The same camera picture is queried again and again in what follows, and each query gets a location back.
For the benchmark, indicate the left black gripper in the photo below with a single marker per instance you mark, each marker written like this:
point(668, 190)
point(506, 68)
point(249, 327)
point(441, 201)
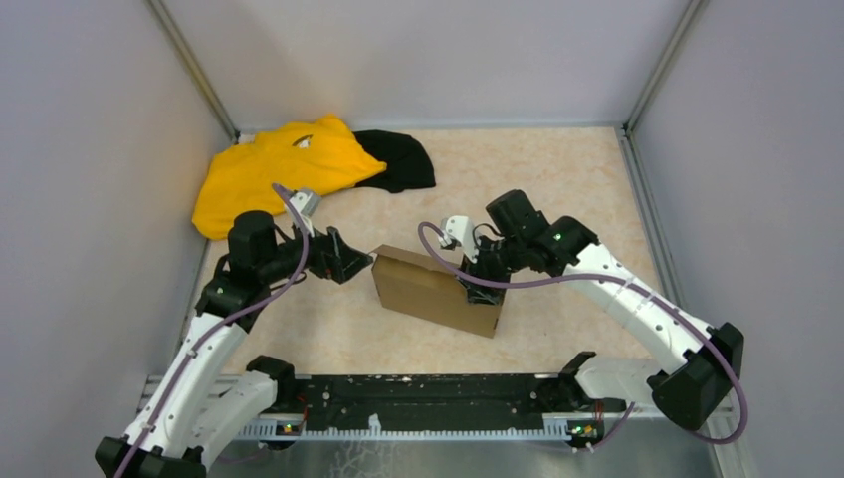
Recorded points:
point(333, 257)

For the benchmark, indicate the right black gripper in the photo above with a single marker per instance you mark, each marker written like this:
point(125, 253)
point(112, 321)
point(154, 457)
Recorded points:
point(479, 268)

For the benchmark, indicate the brown cardboard box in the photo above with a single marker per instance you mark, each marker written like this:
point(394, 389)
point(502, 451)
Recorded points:
point(417, 285)

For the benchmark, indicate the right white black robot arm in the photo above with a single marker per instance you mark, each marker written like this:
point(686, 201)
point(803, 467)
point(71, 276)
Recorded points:
point(653, 323)

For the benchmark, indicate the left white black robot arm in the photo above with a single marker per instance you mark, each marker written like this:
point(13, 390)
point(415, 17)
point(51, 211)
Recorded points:
point(183, 428)

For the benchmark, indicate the yellow shirt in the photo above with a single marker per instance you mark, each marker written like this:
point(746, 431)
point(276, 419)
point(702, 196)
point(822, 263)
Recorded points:
point(323, 156)

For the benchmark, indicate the black cloth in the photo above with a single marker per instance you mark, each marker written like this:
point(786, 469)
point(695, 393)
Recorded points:
point(408, 164)

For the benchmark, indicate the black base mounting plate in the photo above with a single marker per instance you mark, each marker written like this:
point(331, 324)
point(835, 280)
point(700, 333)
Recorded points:
point(431, 402)

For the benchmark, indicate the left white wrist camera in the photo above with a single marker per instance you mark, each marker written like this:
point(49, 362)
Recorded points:
point(306, 202)

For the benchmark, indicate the aluminium frame rail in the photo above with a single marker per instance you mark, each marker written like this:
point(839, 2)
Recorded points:
point(579, 429)

